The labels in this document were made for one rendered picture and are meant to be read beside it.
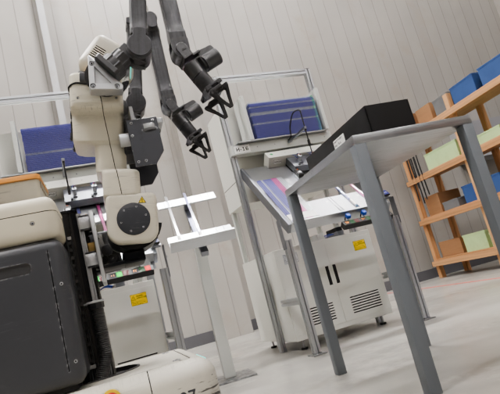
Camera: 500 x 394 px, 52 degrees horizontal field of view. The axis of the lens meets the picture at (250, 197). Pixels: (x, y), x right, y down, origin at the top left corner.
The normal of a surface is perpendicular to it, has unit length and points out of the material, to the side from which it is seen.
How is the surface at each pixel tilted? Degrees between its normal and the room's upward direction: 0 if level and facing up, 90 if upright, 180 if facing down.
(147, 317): 90
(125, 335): 90
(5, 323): 90
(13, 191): 92
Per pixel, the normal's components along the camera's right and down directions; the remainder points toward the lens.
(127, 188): 0.24, -0.24
